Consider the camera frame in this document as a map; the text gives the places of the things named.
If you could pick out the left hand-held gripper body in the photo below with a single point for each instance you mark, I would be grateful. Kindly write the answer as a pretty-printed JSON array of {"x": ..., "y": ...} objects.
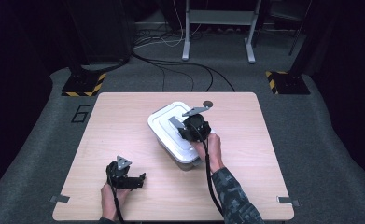
[{"x": 118, "y": 177}]

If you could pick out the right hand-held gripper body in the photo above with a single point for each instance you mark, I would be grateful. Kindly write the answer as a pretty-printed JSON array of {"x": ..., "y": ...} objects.
[{"x": 197, "y": 127}]

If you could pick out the white storage box lid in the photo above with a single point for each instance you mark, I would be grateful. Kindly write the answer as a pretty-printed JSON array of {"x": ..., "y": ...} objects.
[{"x": 164, "y": 130}]

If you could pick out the clear brown storage box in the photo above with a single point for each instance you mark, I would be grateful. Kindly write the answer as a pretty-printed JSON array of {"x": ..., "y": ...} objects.
[{"x": 186, "y": 165}]

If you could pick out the person's left hand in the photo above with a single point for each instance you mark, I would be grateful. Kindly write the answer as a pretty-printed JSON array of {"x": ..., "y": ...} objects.
[{"x": 110, "y": 202}]

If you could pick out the person's right hand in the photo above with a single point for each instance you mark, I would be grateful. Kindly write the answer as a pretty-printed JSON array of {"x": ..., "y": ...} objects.
[{"x": 214, "y": 152}]

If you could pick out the dark cabinet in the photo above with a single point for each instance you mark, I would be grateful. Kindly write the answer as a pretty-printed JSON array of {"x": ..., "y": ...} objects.
[{"x": 102, "y": 31}]

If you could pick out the black metal stand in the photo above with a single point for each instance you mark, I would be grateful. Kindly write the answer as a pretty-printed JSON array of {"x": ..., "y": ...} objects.
[{"x": 300, "y": 37}]

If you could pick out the grey table edge bracket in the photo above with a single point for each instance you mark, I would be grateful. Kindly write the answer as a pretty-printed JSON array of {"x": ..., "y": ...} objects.
[
  {"x": 290, "y": 201},
  {"x": 58, "y": 198}
]

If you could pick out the black yellow striped base plate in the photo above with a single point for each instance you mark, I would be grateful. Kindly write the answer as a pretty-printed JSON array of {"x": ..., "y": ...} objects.
[
  {"x": 289, "y": 83},
  {"x": 82, "y": 84}
]

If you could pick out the white metal desk frame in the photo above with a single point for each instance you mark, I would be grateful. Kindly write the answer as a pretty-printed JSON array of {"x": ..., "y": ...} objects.
[{"x": 220, "y": 17}]

